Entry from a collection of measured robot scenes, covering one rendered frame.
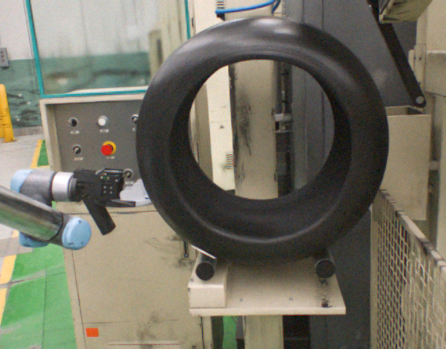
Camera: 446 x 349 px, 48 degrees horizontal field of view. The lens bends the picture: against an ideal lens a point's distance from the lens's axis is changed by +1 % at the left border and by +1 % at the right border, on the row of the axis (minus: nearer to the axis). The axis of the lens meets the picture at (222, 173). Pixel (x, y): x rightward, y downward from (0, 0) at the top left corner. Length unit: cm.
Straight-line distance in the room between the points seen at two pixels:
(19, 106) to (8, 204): 899
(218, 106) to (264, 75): 312
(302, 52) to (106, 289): 128
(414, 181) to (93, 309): 128
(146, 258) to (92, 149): 45
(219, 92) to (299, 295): 342
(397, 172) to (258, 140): 39
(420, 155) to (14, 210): 103
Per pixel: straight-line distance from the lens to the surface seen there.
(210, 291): 120
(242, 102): 143
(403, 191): 147
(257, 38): 105
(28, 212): 114
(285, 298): 125
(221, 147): 460
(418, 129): 143
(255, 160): 146
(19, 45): 1004
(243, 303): 124
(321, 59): 106
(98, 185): 125
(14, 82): 1006
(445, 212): 153
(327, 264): 117
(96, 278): 199
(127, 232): 188
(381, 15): 135
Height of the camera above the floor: 141
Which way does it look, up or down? 14 degrees down
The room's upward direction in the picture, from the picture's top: 4 degrees counter-clockwise
